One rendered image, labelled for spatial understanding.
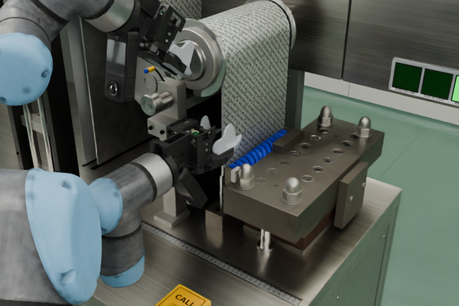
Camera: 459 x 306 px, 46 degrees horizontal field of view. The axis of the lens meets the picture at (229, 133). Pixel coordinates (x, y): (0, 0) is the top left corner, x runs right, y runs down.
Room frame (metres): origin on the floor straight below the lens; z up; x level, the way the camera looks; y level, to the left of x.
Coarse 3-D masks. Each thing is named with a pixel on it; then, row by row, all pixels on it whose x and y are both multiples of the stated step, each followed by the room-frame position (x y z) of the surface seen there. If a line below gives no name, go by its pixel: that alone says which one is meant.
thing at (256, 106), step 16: (256, 80) 1.00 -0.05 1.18; (272, 80) 1.05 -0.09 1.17; (224, 96) 0.92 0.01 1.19; (240, 96) 0.96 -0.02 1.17; (256, 96) 1.01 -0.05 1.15; (272, 96) 1.06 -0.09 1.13; (224, 112) 0.92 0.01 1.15; (240, 112) 0.96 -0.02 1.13; (256, 112) 1.01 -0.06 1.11; (272, 112) 1.06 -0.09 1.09; (224, 128) 0.92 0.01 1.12; (240, 128) 0.96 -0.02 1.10; (256, 128) 1.01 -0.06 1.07; (272, 128) 1.06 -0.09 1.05; (240, 144) 0.96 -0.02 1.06; (256, 144) 1.01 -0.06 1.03
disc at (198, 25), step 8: (176, 24) 0.96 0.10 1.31; (184, 24) 0.95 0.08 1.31; (192, 24) 0.94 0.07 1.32; (200, 24) 0.93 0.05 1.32; (208, 32) 0.92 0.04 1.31; (216, 40) 0.91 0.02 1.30; (216, 48) 0.91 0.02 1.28; (224, 56) 0.90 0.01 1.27; (224, 64) 0.90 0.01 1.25; (224, 72) 0.90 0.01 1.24; (216, 80) 0.91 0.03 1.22; (208, 88) 0.92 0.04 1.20; (216, 88) 0.91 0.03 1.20; (200, 96) 0.93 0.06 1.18
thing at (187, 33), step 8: (184, 32) 0.94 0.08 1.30; (192, 32) 0.93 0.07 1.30; (200, 32) 0.93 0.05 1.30; (176, 40) 0.95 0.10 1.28; (192, 40) 0.93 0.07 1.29; (200, 40) 0.92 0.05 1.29; (208, 40) 0.92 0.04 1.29; (208, 48) 0.91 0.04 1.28; (208, 56) 0.91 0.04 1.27; (216, 56) 0.91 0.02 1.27; (208, 64) 0.91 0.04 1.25; (216, 64) 0.90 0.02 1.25; (208, 72) 0.91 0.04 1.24; (216, 72) 0.91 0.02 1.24; (184, 80) 0.94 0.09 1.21; (200, 80) 0.92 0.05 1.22; (208, 80) 0.91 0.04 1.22; (192, 88) 0.93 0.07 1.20; (200, 88) 0.92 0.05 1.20
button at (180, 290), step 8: (176, 288) 0.69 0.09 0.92; (184, 288) 0.69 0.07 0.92; (168, 296) 0.67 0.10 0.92; (176, 296) 0.67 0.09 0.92; (184, 296) 0.67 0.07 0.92; (192, 296) 0.67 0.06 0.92; (200, 296) 0.67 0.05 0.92; (160, 304) 0.66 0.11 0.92; (168, 304) 0.66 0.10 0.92; (176, 304) 0.66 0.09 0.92; (184, 304) 0.66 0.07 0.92; (192, 304) 0.66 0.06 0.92; (200, 304) 0.66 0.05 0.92; (208, 304) 0.66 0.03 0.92
